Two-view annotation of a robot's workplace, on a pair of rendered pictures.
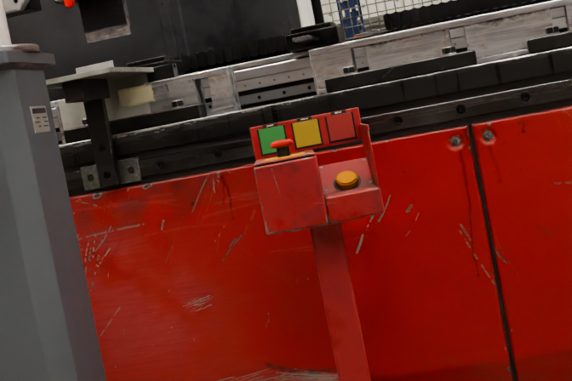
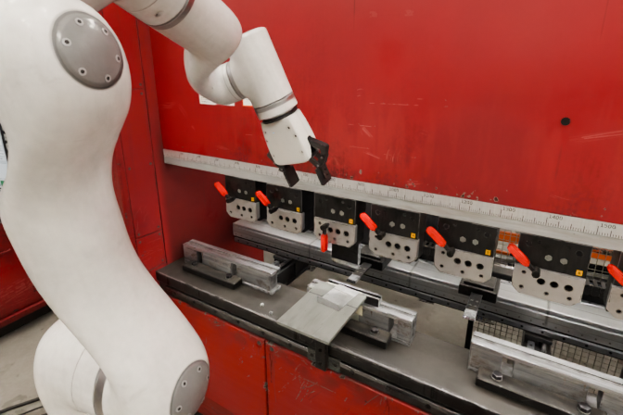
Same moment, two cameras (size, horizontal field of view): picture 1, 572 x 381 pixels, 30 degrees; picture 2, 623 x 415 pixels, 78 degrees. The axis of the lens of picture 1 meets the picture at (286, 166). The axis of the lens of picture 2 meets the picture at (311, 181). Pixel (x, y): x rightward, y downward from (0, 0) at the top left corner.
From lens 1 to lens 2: 1.46 m
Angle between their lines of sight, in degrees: 24
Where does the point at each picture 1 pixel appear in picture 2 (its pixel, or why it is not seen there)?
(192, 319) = not seen: outside the picture
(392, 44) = (537, 370)
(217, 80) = (403, 325)
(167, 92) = (371, 315)
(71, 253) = not seen: outside the picture
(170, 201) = (353, 392)
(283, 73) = (451, 294)
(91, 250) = (304, 385)
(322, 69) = (476, 357)
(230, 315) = not seen: outside the picture
